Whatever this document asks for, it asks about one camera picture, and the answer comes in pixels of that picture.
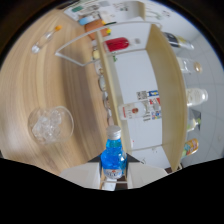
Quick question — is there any clear bottle red label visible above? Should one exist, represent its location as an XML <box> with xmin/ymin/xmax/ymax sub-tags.
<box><xmin>118</xmin><ymin>101</ymin><xmax>158</xmax><ymax>121</ymax></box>

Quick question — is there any clear glass with ice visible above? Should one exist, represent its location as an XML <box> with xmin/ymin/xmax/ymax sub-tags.
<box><xmin>27</xmin><ymin>105</ymin><xmax>75</xmax><ymax>145</ymax></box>

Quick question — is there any yellow snack bag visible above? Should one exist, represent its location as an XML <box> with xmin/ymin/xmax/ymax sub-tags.
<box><xmin>182</xmin><ymin>138</ymin><xmax>200</xmax><ymax>157</ymax></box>

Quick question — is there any blue liquid bottle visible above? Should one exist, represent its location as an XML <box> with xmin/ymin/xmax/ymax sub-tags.
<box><xmin>100</xmin><ymin>124</ymin><xmax>128</xmax><ymax>181</ymax></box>

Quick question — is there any two-tier wooden shelf rack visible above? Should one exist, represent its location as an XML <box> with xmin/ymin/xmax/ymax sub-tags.
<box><xmin>54</xmin><ymin>20</ymin><xmax>189</xmax><ymax>173</ymax></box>

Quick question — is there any red liquid bottle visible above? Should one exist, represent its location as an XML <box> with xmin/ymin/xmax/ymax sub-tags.
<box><xmin>104</xmin><ymin>37</ymin><xmax>130</xmax><ymax>53</ymax></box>

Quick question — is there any clear bottle green cap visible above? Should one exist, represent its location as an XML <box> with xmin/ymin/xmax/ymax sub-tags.
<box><xmin>187</xmin><ymin>116</ymin><xmax>203</xmax><ymax>132</ymax></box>

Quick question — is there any large clear bottle beige cap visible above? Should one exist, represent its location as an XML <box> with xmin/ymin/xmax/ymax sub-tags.
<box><xmin>176</xmin><ymin>56</ymin><xmax>203</xmax><ymax>74</ymax></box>

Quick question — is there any light blue white cup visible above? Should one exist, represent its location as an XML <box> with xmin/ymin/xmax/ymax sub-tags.
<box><xmin>78</xmin><ymin>15</ymin><xmax>93</xmax><ymax>26</ymax></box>

